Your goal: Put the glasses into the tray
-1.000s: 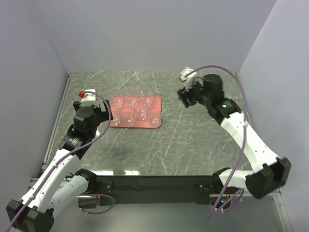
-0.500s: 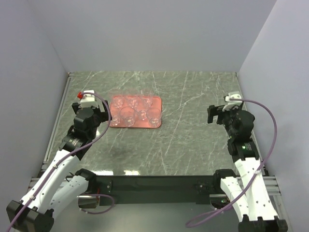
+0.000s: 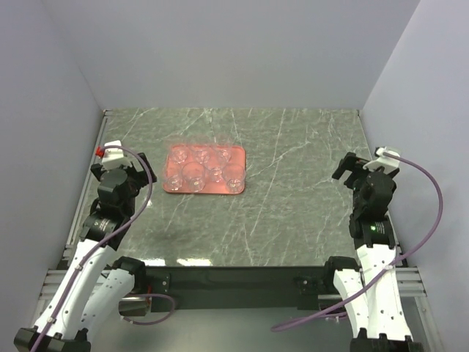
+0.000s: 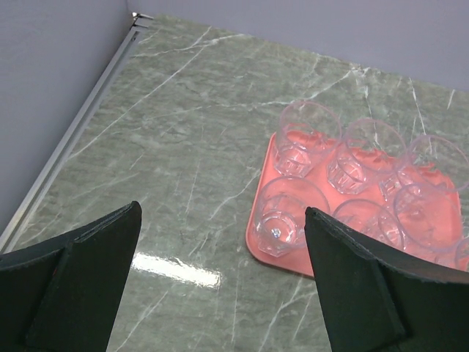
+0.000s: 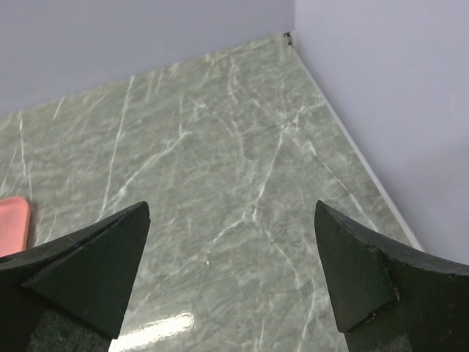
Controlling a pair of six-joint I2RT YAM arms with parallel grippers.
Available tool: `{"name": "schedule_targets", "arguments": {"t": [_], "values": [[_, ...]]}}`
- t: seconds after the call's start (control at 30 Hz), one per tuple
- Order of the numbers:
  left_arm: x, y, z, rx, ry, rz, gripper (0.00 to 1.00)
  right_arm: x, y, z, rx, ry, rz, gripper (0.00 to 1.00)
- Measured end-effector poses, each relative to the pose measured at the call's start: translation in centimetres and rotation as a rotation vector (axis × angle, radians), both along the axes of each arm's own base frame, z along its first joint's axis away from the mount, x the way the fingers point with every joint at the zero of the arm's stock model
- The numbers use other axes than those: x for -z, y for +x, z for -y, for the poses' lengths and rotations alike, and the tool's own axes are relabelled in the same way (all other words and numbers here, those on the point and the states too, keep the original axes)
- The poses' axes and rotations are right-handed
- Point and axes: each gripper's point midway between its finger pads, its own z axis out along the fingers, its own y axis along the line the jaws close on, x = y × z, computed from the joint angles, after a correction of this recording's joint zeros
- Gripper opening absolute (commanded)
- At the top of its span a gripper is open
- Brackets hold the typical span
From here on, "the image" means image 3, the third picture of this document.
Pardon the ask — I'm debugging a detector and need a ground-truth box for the clear faceted glass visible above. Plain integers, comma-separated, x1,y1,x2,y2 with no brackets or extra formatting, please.
169,142,189,164
188,135,211,164

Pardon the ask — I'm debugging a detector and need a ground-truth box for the clear round glass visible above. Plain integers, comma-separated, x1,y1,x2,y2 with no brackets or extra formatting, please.
213,134,233,164

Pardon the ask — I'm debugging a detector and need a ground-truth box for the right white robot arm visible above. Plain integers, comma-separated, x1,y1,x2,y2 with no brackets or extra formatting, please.
322,147,424,351

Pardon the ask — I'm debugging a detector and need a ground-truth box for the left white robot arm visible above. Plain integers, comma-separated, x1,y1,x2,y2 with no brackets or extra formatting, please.
14,143,157,351

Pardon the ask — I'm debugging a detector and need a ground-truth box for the pink plastic tray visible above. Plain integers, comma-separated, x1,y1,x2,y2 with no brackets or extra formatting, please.
162,144,246,195

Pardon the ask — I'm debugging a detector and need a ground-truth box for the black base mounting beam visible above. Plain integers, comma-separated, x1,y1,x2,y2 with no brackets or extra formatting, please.
131,266,341,311

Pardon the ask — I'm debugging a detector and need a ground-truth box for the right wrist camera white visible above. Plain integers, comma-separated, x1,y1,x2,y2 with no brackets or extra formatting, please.
363,147,400,175

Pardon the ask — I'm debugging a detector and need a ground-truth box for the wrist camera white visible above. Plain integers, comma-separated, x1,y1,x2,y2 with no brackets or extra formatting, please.
95,140,131,171
363,147,400,175

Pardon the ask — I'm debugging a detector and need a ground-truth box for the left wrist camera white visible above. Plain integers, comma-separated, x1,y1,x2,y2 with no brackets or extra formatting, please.
95,140,131,171

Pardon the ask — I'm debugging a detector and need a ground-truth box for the aluminium rail left edge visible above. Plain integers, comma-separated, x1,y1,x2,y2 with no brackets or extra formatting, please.
62,109,113,260

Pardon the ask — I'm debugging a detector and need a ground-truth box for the aluminium frame rail front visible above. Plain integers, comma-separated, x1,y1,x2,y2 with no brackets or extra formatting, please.
40,267,426,301

